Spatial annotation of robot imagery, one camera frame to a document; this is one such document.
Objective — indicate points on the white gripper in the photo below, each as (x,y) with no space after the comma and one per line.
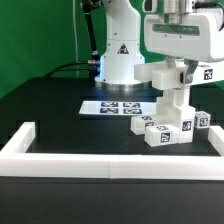
(197,38)

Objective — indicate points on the white chair back frame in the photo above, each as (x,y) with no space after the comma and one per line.
(163,77)

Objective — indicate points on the white chair seat part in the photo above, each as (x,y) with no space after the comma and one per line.
(174,106)

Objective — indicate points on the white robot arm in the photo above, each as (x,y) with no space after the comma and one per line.
(125,46)

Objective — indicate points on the white tagged cube right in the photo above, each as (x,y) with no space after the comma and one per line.
(202,120)

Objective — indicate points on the white marker sheet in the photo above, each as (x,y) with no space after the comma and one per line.
(117,108)

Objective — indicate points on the white U-shaped fence frame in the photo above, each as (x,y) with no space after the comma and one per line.
(16,161)

